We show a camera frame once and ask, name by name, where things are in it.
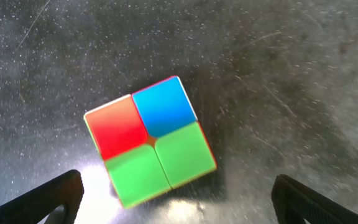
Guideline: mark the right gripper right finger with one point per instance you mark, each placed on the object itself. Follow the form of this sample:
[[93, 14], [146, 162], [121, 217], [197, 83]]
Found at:
[[306, 205]]

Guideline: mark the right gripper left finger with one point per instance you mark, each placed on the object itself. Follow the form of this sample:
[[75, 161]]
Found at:
[[36, 199]]

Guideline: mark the many-coloured puzzle cube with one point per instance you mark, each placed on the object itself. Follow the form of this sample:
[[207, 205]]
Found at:
[[154, 140]]

